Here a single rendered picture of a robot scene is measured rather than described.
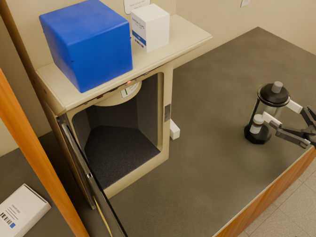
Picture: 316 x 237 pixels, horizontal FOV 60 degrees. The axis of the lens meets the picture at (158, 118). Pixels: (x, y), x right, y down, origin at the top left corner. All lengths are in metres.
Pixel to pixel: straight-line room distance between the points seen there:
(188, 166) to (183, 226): 0.22
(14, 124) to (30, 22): 0.16
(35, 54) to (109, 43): 0.14
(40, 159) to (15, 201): 0.50
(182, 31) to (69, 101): 0.27
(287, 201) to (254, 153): 1.11
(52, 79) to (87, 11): 0.12
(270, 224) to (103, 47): 1.81
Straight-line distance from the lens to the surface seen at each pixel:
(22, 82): 1.06
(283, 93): 1.01
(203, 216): 0.94
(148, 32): 0.49
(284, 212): 2.14
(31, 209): 0.98
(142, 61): 0.49
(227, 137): 1.13
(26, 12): 0.48
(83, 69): 0.42
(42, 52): 0.51
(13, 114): 0.44
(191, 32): 0.58
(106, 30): 0.41
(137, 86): 0.71
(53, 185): 0.60
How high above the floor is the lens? 1.80
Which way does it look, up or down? 48 degrees down
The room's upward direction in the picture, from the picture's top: straight up
